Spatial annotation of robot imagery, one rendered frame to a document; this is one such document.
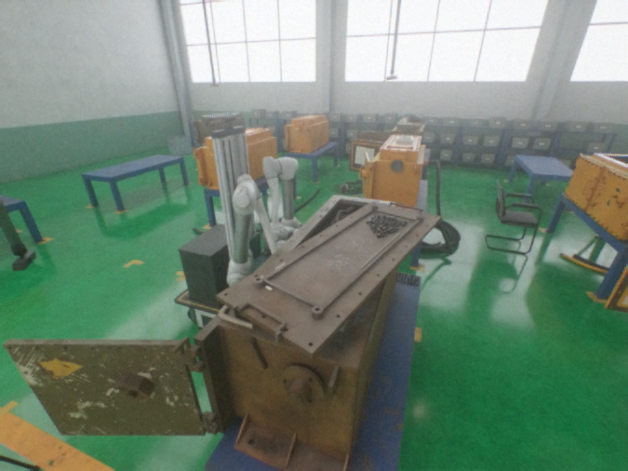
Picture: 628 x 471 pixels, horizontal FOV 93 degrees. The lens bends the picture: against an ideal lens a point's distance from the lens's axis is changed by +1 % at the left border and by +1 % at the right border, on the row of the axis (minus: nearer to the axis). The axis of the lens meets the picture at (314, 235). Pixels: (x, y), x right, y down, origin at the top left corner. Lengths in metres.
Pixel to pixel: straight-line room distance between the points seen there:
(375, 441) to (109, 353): 1.17
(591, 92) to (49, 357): 11.17
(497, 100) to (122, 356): 10.23
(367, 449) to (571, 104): 10.25
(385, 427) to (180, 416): 0.92
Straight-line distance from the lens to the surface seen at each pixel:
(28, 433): 3.04
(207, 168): 5.00
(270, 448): 1.60
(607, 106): 11.20
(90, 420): 1.79
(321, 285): 1.18
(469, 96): 10.42
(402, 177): 3.91
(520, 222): 4.82
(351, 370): 1.10
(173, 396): 1.48
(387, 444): 1.65
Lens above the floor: 2.06
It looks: 27 degrees down
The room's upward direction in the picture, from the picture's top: straight up
